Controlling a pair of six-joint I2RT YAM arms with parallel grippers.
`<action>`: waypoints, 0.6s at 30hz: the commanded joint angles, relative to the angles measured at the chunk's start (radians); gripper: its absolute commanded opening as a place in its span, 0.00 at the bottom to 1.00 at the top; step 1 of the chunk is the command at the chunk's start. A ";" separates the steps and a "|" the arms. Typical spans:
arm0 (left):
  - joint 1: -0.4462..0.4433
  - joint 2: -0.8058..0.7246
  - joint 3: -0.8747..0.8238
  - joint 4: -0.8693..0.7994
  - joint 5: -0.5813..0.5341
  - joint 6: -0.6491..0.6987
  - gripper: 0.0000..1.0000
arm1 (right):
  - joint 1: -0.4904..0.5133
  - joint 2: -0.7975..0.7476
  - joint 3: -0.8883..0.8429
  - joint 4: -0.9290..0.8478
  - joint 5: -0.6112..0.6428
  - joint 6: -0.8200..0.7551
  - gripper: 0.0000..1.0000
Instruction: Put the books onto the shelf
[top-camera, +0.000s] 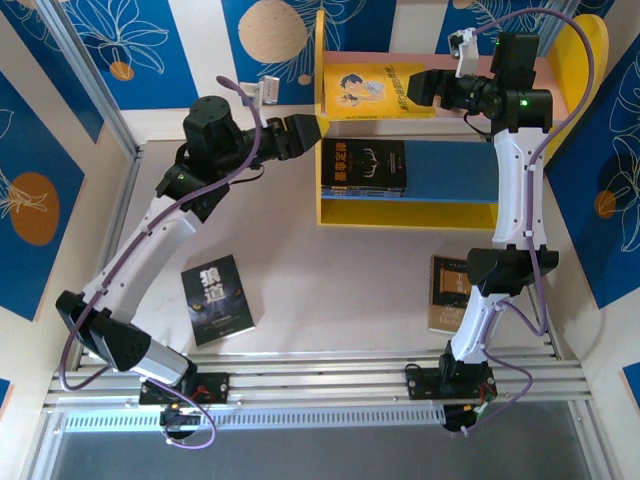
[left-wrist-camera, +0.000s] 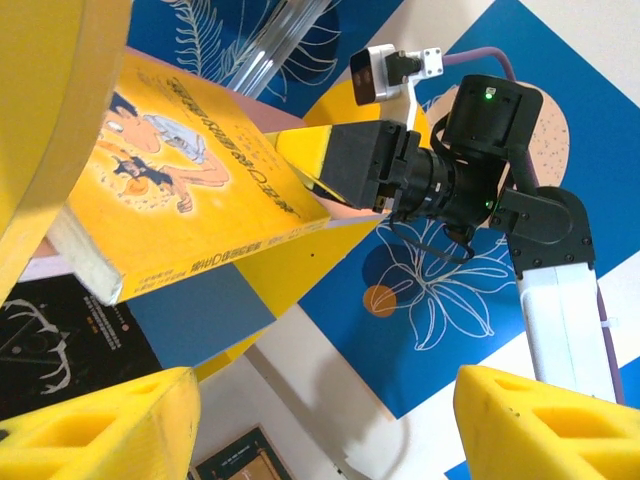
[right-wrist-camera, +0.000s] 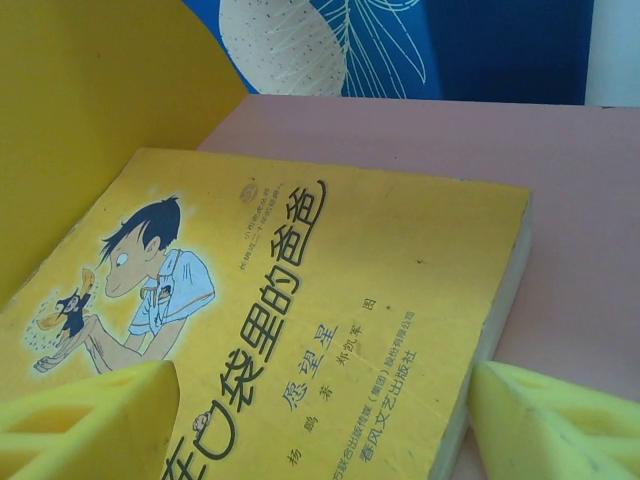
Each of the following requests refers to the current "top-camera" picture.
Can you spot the yellow cartoon book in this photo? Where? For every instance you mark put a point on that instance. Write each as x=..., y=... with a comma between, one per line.
x=370, y=95

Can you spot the black antler book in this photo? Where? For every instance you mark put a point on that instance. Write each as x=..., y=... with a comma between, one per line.
x=365, y=162

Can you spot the yellow pink blue bookshelf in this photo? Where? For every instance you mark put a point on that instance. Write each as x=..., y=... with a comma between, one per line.
x=450, y=170

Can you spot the purple old man book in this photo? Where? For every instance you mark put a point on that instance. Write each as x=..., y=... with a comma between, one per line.
x=365, y=190

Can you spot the black wolf eyes book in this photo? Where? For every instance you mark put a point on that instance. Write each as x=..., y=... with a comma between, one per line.
x=220, y=305

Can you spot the brown scroll book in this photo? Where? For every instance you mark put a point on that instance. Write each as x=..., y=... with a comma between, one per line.
x=445, y=315

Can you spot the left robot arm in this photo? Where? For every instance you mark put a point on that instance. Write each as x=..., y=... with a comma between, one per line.
x=135, y=270

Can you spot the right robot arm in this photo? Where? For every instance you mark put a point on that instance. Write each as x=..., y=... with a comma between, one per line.
x=515, y=175

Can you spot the dark book with red portrait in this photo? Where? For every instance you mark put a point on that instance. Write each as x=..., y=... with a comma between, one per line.
x=365, y=196

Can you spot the black base connector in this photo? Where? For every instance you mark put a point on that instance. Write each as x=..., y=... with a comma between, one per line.
x=180, y=422
x=457, y=417

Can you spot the grey metal sheet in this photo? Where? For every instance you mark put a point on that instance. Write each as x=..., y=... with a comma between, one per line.
x=325, y=455

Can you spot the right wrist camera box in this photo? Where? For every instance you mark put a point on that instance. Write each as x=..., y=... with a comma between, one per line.
x=467, y=50

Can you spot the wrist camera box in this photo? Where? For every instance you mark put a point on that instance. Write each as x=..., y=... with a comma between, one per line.
x=467, y=50
x=267, y=90

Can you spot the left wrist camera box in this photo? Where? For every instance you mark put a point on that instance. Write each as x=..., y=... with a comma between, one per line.
x=267, y=90

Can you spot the aluminium side rail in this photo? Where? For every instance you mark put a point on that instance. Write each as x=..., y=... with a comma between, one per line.
x=112, y=240
x=550, y=345

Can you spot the aluminium corner post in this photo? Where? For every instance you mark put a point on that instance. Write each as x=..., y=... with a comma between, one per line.
x=85, y=65

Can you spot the aluminium rail frame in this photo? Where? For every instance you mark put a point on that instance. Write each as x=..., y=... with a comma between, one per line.
x=325, y=380

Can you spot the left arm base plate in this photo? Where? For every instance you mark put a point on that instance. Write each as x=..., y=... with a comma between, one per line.
x=217, y=387

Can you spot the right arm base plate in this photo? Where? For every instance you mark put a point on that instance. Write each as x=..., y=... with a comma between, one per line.
x=420, y=382

